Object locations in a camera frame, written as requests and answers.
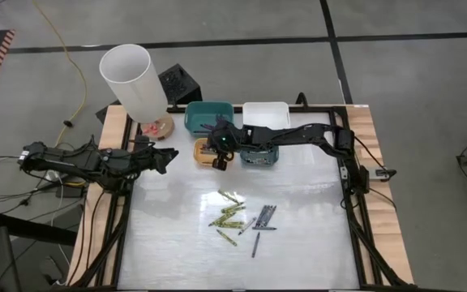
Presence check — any blue-grey plastic bin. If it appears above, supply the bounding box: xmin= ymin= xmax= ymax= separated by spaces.
xmin=239 ymin=146 xmax=281 ymax=168

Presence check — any white plastic bin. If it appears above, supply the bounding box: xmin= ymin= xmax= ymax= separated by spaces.
xmin=242 ymin=101 xmax=292 ymax=131

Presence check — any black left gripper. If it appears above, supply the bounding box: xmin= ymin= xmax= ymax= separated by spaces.
xmin=134 ymin=140 xmax=180 ymax=176

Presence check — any yellow cable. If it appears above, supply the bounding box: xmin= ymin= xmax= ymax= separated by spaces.
xmin=32 ymin=0 xmax=89 ymax=146

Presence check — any white shade wooden base lamp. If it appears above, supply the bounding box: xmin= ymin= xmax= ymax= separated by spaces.
xmin=98 ymin=43 xmax=176 ymax=142

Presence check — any teal plastic bin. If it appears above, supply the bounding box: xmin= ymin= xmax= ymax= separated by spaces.
xmin=183 ymin=100 xmax=235 ymax=138

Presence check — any black aluminium table frame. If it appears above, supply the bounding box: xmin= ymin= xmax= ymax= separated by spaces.
xmin=69 ymin=103 xmax=411 ymax=291

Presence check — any black mesh box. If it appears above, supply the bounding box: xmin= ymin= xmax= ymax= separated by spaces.
xmin=158 ymin=63 xmax=204 ymax=105

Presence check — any yellow-orange plastic bin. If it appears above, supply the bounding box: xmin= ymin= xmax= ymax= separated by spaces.
xmin=192 ymin=137 xmax=223 ymax=169

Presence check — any black floor cable bundle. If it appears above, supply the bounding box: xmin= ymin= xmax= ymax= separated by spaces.
xmin=0 ymin=153 xmax=96 ymax=292

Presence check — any yellow and black power box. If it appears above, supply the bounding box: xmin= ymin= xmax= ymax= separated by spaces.
xmin=46 ymin=170 xmax=92 ymax=199

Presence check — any white crayon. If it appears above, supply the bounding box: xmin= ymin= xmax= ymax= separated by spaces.
xmin=238 ymin=216 xmax=259 ymax=237

